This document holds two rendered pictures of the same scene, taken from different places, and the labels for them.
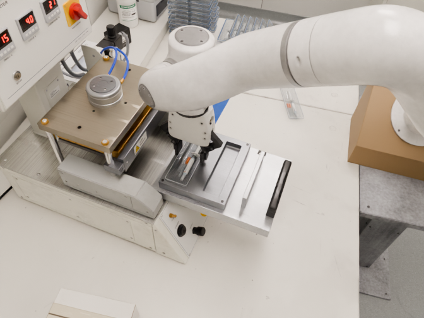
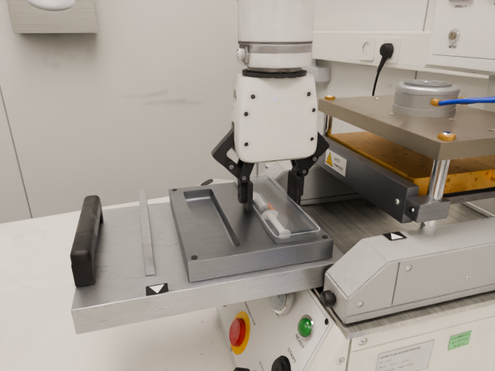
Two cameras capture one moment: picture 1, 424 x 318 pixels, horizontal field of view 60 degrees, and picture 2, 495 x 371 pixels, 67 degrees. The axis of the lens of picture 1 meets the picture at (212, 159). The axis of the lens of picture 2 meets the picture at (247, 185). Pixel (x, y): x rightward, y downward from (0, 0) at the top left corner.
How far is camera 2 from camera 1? 1.08 m
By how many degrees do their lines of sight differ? 100
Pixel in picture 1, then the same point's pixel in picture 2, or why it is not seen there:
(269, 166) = (127, 274)
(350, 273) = not seen: outside the picture
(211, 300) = not seen: hidden behind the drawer
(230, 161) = (206, 238)
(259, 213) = (115, 218)
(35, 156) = not seen: hidden behind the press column
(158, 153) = (344, 245)
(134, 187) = (287, 164)
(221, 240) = (184, 333)
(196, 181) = (228, 191)
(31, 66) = (476, 42)
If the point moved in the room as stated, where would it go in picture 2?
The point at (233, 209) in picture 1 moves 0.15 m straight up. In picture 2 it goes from (156, 209) to (146, 106)
